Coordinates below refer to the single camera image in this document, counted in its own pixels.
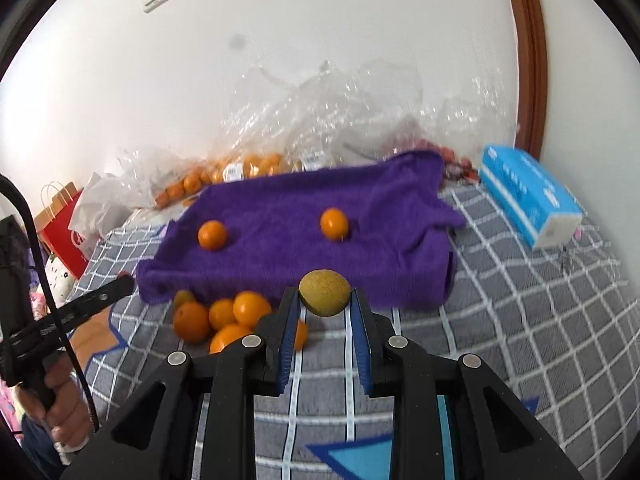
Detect brown wooden door frame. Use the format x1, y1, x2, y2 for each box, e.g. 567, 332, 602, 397
510, 0, 549, 159

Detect orange on towel left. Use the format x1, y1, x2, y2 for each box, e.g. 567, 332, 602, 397
198, 220, 228, 252

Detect person's left hand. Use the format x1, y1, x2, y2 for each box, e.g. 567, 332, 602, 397
15, 353, 92, 448

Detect black cable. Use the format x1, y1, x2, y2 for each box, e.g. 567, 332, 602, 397
0, 173, 101, 434

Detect orange pile left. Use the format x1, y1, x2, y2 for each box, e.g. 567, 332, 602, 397
172, 301, 212, 344

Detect orange pile right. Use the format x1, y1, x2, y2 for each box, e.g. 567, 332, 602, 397
294, 320, 308, 351

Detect orange pile top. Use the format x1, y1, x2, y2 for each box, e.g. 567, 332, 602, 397
232, 290, 272, 330

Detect large orange front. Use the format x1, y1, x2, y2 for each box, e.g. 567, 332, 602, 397
208, 323, 253, 354

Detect yellow-green lemon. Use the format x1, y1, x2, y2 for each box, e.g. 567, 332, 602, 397
298, 269, 352, 318

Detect orange on towel right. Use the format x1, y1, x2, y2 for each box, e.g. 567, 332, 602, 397
320, 207, 349, 242

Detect small orange pile middle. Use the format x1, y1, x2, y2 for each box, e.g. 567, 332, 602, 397
208, 298, 235, 332

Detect purple towel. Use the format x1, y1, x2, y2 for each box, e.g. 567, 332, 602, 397
136, 151, 466, 310

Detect clear plastic bags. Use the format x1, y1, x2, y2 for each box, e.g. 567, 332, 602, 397
78, 61, 518, 216

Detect orange on towel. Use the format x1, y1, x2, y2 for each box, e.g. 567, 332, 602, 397
198, 220, 228, 252
320, 207, 349, 242

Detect blue tissue pack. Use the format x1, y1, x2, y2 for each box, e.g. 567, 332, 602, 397
480, 144, 584, 250

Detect grey checked blanket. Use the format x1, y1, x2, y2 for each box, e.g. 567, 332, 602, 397
74, 179, 640, 480

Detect red paper bag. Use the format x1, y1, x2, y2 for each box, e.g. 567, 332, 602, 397
34, 182, 88, 280

